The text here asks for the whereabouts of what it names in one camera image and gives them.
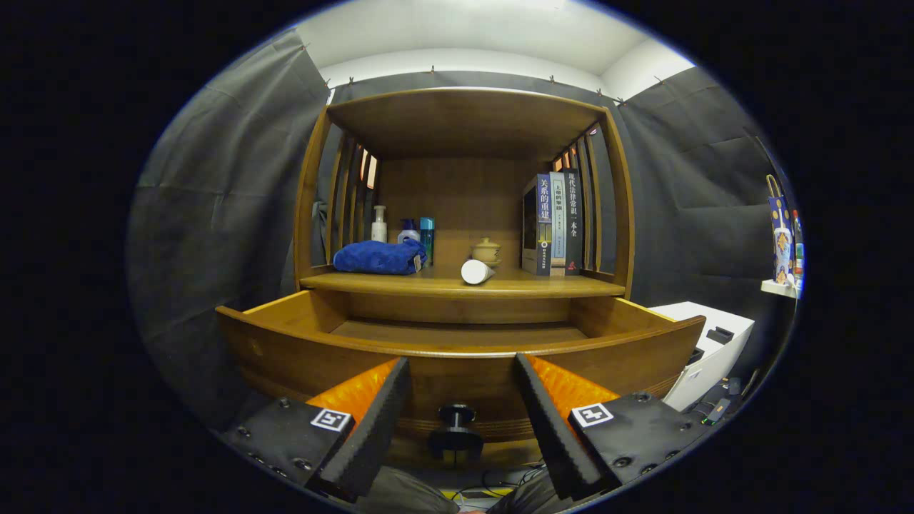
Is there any wooden countertop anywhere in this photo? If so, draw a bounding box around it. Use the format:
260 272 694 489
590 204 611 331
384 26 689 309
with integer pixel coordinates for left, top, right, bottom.
300 264 627 299

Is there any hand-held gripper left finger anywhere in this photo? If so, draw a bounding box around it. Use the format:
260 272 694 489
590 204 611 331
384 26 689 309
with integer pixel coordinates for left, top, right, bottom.
221 357 411 503

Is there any wooden drawer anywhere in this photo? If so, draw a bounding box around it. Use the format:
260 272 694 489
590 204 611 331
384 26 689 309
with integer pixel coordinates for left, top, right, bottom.
216 289 708 443

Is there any beige lidded teacup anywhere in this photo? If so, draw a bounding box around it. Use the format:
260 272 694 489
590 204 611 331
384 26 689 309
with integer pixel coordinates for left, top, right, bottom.
471 237 503 268

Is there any light grey spine book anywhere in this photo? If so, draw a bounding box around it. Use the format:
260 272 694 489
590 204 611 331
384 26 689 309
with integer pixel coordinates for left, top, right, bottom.
548 171 568 277

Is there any black drawer knob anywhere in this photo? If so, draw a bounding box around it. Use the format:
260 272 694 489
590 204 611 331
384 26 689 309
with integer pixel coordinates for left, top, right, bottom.
427 403 485 463

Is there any printed paper cup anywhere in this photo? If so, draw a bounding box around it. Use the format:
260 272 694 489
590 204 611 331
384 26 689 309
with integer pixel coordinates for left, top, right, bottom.
773 227 793 286

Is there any white green cream tube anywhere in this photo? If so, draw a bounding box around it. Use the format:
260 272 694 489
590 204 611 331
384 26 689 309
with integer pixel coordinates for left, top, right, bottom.
461 258 496 286

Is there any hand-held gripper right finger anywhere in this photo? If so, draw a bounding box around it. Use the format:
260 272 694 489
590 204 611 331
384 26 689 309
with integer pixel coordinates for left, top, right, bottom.
514 353 704 500

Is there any clear bottle red cap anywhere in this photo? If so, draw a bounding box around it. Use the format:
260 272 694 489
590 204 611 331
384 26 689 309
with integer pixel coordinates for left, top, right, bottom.
791 211 805 283

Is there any white cabinet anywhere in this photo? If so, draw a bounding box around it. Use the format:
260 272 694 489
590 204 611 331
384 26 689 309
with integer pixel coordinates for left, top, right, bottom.
648 301 755 413

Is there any blue towel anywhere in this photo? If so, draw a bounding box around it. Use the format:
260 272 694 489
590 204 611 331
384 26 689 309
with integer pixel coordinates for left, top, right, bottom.
333 238 428 276

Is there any blue paper gift bag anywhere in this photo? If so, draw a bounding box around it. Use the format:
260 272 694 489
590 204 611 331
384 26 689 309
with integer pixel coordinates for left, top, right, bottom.
765 174 793 236

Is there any black electronic device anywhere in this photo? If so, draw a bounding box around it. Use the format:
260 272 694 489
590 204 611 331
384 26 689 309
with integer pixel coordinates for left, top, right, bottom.
682 377 747 428

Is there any black spine book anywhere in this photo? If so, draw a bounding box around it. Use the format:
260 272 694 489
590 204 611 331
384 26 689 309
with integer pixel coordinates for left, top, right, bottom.
563 168 584 276

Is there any black backdrop cloth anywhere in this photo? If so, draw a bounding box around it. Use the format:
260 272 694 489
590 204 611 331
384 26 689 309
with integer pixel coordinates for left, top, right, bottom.
127 29 800 436

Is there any wooden cabinet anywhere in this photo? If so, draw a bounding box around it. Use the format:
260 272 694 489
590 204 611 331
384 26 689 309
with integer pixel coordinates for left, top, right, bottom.
293 87 636 472

